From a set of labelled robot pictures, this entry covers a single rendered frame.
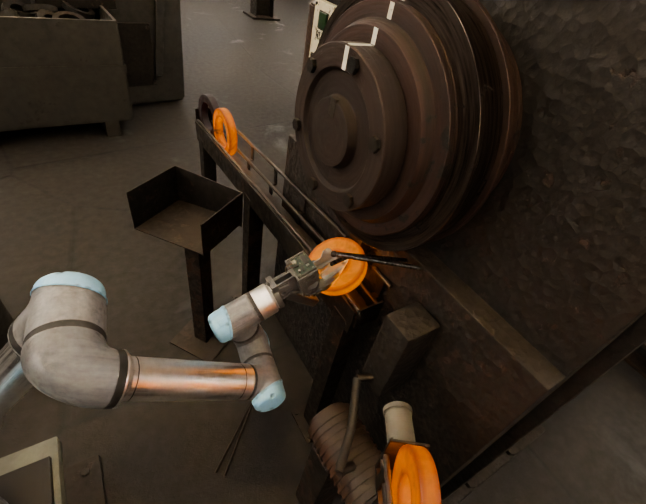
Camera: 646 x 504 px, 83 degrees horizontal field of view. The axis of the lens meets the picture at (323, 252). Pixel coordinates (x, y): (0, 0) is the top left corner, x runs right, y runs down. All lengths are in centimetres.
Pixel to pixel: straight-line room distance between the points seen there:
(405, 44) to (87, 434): 146
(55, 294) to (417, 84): 67
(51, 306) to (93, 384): 15
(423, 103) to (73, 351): 64
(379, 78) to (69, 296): 61
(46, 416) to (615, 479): 208
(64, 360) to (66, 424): 94
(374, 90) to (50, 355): 62
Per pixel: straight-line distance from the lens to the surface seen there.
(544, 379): 76
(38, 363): 71
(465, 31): 59
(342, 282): 90
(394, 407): 81
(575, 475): 188
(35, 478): 122
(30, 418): 168
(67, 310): 74
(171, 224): 128
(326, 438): 94
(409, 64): 60
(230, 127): 155
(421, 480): 67
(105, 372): 70
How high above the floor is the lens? 138
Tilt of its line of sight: 41 degrees down
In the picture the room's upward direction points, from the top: 12 degrees clockwise
